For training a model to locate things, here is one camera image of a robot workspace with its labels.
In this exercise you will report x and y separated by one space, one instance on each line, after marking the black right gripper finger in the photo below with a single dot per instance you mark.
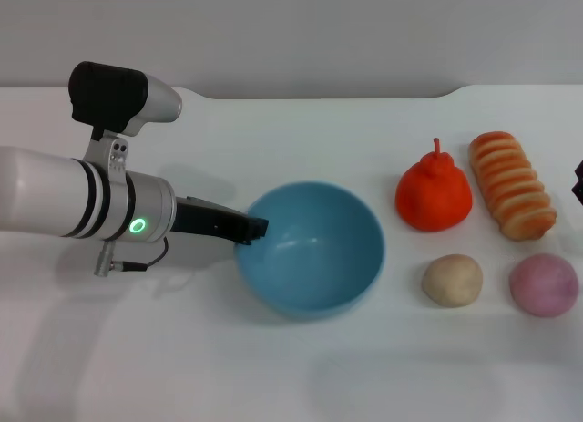
579 178

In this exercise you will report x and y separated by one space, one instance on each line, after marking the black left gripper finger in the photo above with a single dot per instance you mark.
259 227

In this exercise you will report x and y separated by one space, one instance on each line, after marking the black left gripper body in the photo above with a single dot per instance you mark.
209 221

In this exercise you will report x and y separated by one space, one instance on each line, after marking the blue bowl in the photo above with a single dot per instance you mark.
319 258

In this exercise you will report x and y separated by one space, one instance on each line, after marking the orange toy fruit with stem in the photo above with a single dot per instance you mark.
432 196

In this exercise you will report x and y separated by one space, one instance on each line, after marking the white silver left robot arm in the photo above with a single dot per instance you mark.
68 198

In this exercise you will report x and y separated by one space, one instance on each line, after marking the orange striped bread roll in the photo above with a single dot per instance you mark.
510 189

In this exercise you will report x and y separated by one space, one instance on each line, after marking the pink round bun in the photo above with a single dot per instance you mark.
543 285

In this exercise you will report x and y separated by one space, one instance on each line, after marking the beige round bun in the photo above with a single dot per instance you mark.
452 280

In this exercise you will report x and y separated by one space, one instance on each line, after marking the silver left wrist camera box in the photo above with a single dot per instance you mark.
118 98

